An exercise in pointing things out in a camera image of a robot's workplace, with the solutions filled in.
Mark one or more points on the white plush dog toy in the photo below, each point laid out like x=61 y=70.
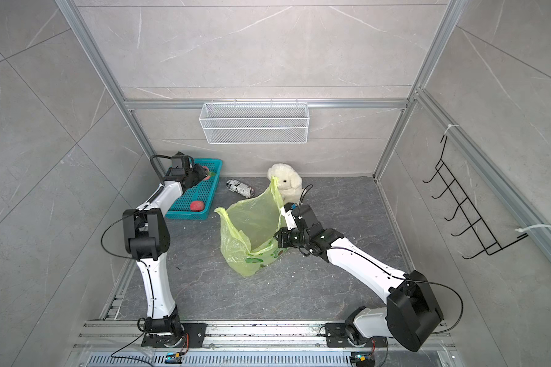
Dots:
x=289 y=182

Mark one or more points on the white wire mesh shelf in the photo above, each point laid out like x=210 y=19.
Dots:
x=230 y=123

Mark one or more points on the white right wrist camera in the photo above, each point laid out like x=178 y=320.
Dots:
x=286 y=212

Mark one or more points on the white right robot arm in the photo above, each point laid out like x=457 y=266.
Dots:
x=411 y=312

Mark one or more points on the red peach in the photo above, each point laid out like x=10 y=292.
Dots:
x=197 y=206

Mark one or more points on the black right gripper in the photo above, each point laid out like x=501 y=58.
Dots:
x=283 y=239

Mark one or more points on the teal plastic basket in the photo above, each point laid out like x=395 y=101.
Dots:
x=204 y=192

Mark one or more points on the yellow-green avocado plastic bag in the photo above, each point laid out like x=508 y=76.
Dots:
x=247 y=230

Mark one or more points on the newspaper print pouch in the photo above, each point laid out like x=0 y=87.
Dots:
x=241 y=188

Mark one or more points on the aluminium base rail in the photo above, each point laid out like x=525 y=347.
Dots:
x=251 y=343

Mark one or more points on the black wall hook rack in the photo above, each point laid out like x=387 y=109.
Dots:
x=466 y=209

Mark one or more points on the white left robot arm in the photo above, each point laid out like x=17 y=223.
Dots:
x=147 y=241

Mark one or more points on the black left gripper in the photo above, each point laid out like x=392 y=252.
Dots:
x=200 y=171

